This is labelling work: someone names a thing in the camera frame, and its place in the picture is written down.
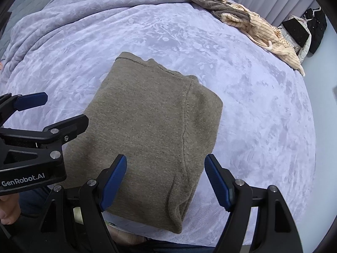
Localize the lavender plush blanket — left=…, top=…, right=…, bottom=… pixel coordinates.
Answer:
left=0, top=0, right=316, bottom=243

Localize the cream striped garment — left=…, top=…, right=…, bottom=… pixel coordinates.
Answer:
left=221, top=11, right=305, bottom=77

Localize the person's body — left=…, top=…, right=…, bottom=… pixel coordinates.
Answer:
left=16, top=187, right=229, bottom=253

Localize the taupe fleece garment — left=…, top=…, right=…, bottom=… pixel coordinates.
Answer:
left=186, top=0, right=252, bottom=23

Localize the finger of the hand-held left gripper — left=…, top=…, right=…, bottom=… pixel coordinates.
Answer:
left=0, top=92, right=48, bottom=127
left=0, top=114, right=89, bottom=165

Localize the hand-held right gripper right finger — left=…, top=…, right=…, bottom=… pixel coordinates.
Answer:
left=205, top=154, right=303, bottom=253

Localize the white bag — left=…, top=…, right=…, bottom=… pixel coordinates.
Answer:
left=295, top=14, right=312, bottom=64

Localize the grey quilted bedding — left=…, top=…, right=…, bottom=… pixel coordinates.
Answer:
left=0, top=0, right=62, bottom=58

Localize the brown knit sweater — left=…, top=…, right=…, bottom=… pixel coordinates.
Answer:
left=63, top=52, right=224, bottom=234

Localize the black hanging jacket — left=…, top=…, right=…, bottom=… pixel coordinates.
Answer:
left=303, top=7, right=328, bottom=54

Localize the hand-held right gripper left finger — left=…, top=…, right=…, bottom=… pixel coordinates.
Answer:
left=34, top=154, right=128, bottom=253

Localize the black glitter bag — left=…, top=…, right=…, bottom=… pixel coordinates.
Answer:
left=282, top=16, right=310, bottom=48

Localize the person's left hand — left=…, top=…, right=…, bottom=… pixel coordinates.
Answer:
left=0, top=192, right=22, bottom=226

